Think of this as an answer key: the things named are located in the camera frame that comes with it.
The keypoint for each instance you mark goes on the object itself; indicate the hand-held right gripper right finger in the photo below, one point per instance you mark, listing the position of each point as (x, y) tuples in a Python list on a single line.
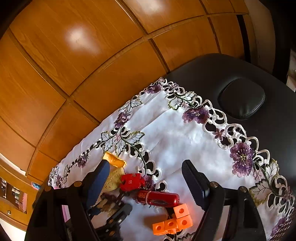
[(192, 183)]

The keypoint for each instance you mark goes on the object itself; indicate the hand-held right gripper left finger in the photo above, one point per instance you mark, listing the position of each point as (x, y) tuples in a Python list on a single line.
[(101, 182)]

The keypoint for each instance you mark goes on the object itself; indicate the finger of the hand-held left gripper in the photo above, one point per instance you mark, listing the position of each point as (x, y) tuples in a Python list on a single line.
[(99, 210), (123, 211)]

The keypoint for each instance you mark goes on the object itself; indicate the gold foil packet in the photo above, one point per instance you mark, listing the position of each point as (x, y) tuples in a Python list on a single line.
[(113, 180)]

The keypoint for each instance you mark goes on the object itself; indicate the yellow block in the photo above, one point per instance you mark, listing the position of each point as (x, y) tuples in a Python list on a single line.
[(113, 161)]

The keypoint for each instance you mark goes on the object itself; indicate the red puzzle piece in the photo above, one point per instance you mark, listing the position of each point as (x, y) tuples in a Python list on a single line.
[(129, 182)]

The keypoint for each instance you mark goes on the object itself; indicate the pink cardboard box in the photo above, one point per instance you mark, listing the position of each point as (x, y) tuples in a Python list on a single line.
[(65, 213)]

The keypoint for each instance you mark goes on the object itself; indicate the red glossy lighter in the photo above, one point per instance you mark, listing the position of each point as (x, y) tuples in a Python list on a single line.
[(159, 198)]

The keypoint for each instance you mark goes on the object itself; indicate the orange linked cubes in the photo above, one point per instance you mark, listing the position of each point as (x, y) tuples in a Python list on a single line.
[(175, 221)]

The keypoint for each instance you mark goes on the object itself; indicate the white floral embroidered tablecloth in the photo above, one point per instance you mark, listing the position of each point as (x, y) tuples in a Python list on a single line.
[(173, 139)]

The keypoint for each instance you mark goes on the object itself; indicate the pink and blue flat box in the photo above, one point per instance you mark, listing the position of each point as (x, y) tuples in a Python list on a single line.
[(35, 185)]

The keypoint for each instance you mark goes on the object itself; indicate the group of small bottles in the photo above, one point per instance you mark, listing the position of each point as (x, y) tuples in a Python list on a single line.
[(16, 194)]

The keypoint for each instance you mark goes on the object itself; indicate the group of small jars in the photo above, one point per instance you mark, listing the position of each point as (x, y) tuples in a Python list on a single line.
[(3, 185)]

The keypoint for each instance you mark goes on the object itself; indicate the wooden wardrobe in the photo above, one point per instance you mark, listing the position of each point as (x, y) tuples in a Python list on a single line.
[(69, 69)]

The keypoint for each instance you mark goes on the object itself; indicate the pale cardboard box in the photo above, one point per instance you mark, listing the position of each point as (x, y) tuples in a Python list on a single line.
[(291, 80)]

